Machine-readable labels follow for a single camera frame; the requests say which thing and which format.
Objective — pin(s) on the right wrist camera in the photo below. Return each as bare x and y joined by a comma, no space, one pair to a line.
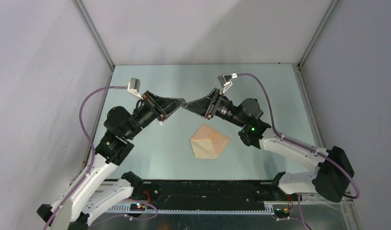
225,81

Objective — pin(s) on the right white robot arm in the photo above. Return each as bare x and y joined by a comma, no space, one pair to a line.
328,170

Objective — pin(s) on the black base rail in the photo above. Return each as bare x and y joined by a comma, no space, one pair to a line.
209,195

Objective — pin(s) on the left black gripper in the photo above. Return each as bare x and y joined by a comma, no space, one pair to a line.
164,107

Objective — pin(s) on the tan paper envelope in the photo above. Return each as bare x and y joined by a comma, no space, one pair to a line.
208,143

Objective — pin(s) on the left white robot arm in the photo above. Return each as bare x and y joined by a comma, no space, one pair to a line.
78,208

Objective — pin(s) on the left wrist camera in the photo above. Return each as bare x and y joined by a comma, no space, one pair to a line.
133,88

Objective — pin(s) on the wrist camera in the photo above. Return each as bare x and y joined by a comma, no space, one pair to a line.
225,81
133,88

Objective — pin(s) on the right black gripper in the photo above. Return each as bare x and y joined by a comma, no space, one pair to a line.
206,107

